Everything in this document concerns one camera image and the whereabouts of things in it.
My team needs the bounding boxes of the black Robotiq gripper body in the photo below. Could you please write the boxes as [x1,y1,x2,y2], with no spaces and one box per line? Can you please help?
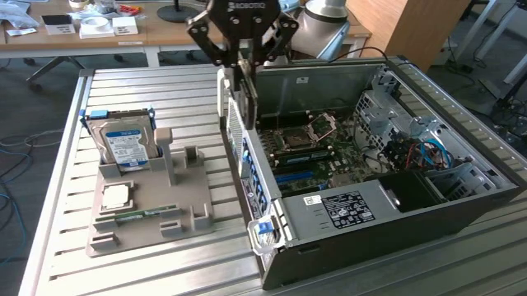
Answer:
[206,0,286,41]

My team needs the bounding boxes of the black graphics card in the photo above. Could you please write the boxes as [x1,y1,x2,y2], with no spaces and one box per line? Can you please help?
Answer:
[229,57,261,131]

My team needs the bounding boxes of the black round lamp base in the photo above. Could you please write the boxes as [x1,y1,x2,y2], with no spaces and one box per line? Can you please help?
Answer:
[157,0,202,23]

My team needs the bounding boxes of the orange red small item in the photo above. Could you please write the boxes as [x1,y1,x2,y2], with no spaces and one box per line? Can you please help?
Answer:
[118,4,145,17]

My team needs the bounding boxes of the plain white box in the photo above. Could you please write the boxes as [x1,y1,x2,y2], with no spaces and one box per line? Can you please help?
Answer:
[111,16,139,36]

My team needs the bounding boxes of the flat white box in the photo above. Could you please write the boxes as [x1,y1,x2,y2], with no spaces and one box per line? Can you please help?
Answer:
[79,23,118,39]

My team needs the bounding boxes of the white tape roll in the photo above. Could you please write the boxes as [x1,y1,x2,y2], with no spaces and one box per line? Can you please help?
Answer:
[81,17,111,31]

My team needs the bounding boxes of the wooden cabinet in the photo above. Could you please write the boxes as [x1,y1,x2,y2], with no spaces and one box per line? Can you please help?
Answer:
[346,0,473,72]

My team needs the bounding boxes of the metal socket cover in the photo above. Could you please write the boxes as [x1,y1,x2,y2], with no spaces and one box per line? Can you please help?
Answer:
[303,112,338,140]

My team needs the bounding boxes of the white box with black top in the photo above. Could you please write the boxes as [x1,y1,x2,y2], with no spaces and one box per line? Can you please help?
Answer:
[41,14,77,36]

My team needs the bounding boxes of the CPU socket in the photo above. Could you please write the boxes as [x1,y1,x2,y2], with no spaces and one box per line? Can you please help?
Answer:
[275,126,319,152]

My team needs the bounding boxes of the hard disk with blue carrier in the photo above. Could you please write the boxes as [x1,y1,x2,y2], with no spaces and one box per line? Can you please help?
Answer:
[81,106,161,173]

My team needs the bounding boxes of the green motherboard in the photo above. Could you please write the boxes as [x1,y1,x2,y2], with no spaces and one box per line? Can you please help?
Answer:
[255,117,393,194]

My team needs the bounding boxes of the white label card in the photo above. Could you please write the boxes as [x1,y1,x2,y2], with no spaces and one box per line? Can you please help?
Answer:
[6,27,38,37]

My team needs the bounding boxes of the clear plastic bag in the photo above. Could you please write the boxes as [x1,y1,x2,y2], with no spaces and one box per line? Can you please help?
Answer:
[0,1,41,29]

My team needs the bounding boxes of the long blue expansion slot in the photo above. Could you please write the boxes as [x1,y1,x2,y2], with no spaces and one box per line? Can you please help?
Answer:
[275,171,318,185]

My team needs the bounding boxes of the grey plastic parts rack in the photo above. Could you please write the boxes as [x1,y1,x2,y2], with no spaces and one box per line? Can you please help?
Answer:
[86,128,218,258]

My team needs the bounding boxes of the grey power supply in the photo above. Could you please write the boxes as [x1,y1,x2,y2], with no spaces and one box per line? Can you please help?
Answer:
[279,180,403,242]

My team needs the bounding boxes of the silver CPU chip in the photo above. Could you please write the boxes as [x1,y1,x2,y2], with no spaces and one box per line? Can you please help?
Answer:
[102,184,133,211]

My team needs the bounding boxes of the black plastic shroud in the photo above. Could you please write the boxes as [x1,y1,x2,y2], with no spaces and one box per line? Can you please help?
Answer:
[378,171,449,214]

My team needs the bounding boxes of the green RAM stick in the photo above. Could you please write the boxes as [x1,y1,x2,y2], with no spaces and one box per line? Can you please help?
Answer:
[97,205,178,221]

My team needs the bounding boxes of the silver metal disk bay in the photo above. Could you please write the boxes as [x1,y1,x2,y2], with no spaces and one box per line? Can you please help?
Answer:
[424,162,502,203]

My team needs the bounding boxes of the open black PC case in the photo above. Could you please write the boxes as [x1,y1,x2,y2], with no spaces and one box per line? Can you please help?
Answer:
[217,55,522,290]

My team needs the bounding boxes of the white table frame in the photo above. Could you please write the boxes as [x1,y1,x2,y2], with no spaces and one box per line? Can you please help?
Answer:
[465,0,527,84]

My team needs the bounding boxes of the white floor cable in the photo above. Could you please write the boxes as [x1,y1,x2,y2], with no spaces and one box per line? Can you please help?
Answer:
[0,128,66,149]

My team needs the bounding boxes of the blue wire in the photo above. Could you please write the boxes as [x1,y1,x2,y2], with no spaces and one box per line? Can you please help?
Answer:
[414,138,456,171]

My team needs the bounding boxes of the blue floor cable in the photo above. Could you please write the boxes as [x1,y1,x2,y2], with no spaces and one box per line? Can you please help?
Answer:
[0,147,31,266]

